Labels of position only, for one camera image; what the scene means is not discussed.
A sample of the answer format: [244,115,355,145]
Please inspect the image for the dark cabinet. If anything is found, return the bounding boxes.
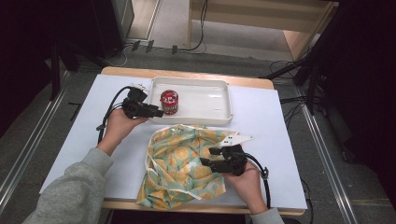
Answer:
[90,0,135,59]

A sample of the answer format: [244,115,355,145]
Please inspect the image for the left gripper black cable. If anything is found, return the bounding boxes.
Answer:
[95,86,132,145]

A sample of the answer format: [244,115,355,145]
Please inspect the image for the black hanging cable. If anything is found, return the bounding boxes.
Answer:
[178,0,209,52]

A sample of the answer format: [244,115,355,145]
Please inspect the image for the black metal stand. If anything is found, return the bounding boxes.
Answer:
[49,40,80,101]

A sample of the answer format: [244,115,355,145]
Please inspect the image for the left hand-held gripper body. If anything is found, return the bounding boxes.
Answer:
[121,83,149,119]

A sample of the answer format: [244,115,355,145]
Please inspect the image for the person's left hand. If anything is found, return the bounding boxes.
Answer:
[103,107,149,147]

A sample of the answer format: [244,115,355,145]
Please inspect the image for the black floor cables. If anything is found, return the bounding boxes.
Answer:
[269,60,325,125]

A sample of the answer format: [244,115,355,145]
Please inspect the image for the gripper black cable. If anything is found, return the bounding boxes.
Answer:
[244,152,272,209]
[95,86,132,145]

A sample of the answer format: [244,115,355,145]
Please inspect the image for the white plastic tray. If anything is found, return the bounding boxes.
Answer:
[146,77,233,127]

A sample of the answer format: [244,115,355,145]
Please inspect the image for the person's right hand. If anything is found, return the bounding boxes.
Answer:
[222,161,264,203]

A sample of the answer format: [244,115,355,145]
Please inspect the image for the light wooden shelf unit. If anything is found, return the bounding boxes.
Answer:
[186,0,340,62]

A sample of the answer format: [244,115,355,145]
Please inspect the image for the orange print fabric bag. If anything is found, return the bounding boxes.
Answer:
[135,123,241,210]

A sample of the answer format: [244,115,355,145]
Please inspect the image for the black tape strip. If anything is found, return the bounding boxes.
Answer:
[68,102,83,122]

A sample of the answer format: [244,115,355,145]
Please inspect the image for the red soda can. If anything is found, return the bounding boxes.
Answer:
[160,89,179,116]

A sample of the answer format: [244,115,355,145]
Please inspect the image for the aluminium floor rail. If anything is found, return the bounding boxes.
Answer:
[293,87,359,224]
[0,71,71,216]

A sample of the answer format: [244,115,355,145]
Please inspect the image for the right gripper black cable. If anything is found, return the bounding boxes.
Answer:
[244,152,272,209]

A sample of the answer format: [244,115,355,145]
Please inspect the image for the white floor cable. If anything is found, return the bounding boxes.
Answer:
[102,45,134,68]

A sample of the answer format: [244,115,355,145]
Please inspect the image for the white table mat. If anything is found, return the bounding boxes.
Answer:
[39,74,308,210]

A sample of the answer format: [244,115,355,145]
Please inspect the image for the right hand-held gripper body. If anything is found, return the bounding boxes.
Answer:
[219,133,254,177]

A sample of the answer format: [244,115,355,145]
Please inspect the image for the black tripod stand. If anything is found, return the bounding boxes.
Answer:
[261,0,347,115]

